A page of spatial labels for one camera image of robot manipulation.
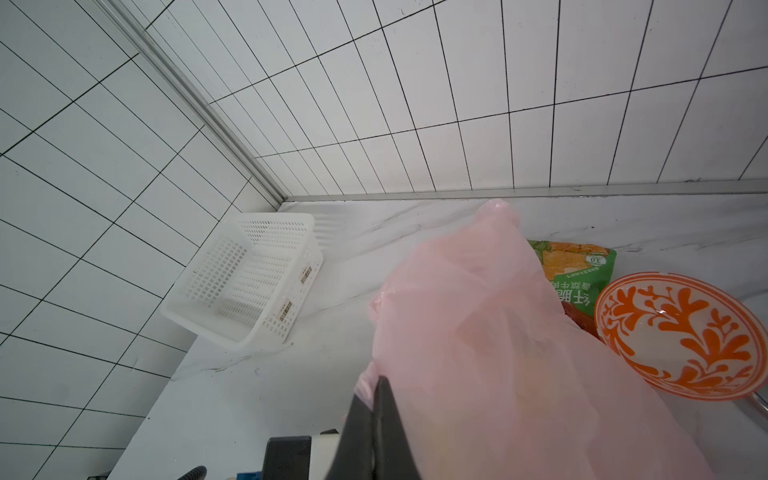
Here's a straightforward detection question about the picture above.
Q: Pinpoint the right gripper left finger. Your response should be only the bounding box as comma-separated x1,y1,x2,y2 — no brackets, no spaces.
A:
326,396,374,480

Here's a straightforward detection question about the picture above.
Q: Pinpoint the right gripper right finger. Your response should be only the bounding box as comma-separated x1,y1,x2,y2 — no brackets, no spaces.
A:
372,376,421,480

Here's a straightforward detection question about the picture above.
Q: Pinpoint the chrome wire glass rack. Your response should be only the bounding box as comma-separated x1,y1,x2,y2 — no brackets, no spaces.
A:
737,391,767,428

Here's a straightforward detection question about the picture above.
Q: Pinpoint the white plastic basket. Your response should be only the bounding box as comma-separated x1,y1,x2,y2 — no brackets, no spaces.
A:
160,213,324,351

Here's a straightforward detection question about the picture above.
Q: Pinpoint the green snack packet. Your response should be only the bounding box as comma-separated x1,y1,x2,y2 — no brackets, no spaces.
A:
528,240,617,338

